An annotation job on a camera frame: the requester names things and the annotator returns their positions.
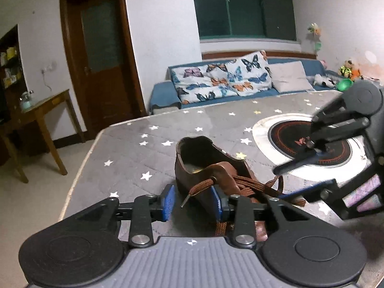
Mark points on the white wall socket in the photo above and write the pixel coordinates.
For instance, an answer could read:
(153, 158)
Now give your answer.
(48, 66)

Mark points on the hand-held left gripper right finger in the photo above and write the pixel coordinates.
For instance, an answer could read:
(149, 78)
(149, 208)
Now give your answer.
(216, 204)

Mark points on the black round induction cooktop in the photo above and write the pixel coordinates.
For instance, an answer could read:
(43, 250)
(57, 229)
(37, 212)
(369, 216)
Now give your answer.
(285, 138)

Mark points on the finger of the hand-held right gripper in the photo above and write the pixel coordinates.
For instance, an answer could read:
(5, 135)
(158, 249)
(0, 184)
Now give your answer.
(315, 187)
(294, 163)

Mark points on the group of small shelf boxes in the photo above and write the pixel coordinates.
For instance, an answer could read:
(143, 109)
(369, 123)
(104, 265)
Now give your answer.
(10, 66)

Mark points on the brown leather shoe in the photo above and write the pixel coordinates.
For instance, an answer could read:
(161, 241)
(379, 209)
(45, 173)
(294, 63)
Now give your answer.
(187, 183)

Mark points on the blue sofa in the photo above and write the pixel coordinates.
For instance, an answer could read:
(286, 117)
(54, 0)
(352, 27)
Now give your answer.
(162, 96)

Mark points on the teddy bear with yellow vest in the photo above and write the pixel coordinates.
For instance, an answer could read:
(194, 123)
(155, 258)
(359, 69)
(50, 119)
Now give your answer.
(346, 69)

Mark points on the green-framed window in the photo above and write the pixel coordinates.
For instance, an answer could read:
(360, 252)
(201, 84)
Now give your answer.
(243, 12)

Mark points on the pink plush toy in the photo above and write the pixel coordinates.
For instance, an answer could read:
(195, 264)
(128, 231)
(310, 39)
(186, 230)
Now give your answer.
(323, 63)

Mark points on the orange plush toy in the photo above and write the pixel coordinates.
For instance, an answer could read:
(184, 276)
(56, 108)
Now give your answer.
(357, 73)

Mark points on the beige pillow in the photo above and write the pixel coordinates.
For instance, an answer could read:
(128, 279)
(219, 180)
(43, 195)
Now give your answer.
(289, 76)

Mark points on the green plastic bowl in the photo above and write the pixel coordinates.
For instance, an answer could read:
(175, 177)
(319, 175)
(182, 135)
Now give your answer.
(345, 84)

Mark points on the dark wooden shelf cabinet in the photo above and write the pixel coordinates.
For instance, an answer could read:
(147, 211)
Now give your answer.
(12, 93)

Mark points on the large glass jar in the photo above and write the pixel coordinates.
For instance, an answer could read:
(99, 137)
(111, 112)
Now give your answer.
(26, 102)

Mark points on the brown shoelace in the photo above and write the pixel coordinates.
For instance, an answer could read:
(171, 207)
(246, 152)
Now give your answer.
(199, 187)

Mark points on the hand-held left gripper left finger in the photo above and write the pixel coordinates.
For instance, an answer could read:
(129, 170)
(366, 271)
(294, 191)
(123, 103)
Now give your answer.
(168, 204)

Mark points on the butterfly print blanket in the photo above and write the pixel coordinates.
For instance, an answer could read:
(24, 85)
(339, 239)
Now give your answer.
(222, 78)

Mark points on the wooden side table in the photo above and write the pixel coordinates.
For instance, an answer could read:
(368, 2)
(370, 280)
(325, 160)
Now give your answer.
(45, 102)

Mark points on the wooden door with frosted glass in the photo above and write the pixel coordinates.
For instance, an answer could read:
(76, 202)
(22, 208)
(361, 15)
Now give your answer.
(105, 96)

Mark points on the black and white cow plush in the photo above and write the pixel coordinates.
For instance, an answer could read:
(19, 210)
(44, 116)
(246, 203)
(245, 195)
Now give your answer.
(322, 81)

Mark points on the white round cooktop surround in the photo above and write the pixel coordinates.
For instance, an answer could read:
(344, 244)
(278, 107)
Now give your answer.
(261, 129)

